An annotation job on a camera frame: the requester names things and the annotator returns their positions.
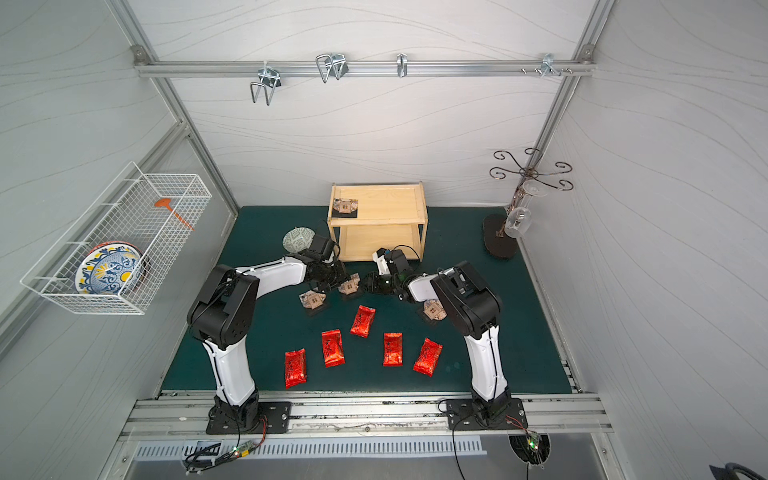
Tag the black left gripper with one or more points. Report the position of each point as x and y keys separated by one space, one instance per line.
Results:
x=328 y=274

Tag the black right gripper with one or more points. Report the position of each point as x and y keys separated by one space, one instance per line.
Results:
x=383 y=282

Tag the brown tea bag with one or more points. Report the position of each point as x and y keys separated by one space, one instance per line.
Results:
x=313 y=302
x=432 y=312
x=344 y=208
x=350 y=288

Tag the red tea bag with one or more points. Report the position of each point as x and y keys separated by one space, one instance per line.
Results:
x=428 y=358
x=363 y=321
x=393 y=349
x=332 y=346
x=295 y=368

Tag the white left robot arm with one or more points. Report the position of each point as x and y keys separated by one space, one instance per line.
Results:
x=222 y=313

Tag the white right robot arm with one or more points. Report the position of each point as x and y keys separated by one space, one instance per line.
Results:
x=472 y=308

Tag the wooden two-tier shelf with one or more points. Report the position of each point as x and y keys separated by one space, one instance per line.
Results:
x=390 y=216

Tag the patterned ceramic bowl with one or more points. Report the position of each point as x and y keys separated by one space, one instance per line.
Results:
x=298 y=239

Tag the green table mat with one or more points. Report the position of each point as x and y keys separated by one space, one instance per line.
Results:
x=530 y=358

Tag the metal scroll cup stand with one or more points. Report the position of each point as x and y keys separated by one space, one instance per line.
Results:
x=502 y=232

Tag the clear wine glass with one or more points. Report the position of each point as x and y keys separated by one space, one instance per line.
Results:
x=519 y=217

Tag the orange plastic spatula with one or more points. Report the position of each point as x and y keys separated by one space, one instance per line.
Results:
x=166 y=203

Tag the metal double hook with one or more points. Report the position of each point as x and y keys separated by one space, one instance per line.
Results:
x=267 y=81

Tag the metal loop hook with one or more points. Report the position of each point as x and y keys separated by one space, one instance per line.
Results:
x=331 y=65

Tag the blue yellow patterned plate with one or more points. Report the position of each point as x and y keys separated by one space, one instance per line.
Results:
x=110 y=269

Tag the small metal hook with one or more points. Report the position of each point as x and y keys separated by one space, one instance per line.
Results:
x=401 y=65

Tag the metal corner hook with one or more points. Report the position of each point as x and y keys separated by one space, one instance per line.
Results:
x=547 y=68

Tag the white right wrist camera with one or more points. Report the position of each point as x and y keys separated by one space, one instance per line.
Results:
x=379 y=257

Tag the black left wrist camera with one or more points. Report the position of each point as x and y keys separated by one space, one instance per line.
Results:
x=321 y=248

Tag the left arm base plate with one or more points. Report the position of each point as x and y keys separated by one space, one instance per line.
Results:
x=251 y=417

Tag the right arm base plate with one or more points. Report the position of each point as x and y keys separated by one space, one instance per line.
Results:
x=474 y=414

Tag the white wire basket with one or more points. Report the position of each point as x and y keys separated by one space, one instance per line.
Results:
x=123 y=212

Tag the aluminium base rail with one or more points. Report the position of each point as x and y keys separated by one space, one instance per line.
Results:
x=184 y=414

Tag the aluminium top rail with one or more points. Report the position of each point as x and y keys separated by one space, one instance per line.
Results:
x=357 y=68

